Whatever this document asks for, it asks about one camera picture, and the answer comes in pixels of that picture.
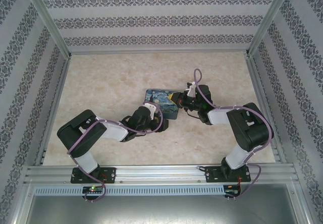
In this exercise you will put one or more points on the starry night print tin box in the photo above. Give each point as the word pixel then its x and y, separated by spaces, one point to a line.
pixel 157 100

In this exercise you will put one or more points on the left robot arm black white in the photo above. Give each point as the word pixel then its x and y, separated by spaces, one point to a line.
pixel 75 135

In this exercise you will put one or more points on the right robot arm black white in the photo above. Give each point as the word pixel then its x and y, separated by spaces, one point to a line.
pixel 249 130

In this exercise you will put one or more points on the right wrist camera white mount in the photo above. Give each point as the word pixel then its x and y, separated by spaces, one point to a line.
pixel 191 89

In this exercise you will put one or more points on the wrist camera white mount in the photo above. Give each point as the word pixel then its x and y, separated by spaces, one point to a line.
pixel 191 89
pixel 151 108

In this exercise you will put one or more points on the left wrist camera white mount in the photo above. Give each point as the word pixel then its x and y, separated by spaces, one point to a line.
pixel 151 108

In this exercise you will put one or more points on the aluminium mounting rail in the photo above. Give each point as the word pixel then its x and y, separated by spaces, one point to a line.
pixel 159 173

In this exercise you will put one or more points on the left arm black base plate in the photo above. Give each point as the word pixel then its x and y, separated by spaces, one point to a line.
pixel 109 174

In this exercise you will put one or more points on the aluminium table side rail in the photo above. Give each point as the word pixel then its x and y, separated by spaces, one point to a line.
pixel 265 87
pixel 54 108

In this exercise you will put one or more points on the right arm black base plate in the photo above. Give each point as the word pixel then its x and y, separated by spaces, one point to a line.
pixel 213 174

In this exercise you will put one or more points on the aluminium frame post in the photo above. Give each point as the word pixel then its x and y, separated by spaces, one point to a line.
pixel 48 19
pixel 270 19

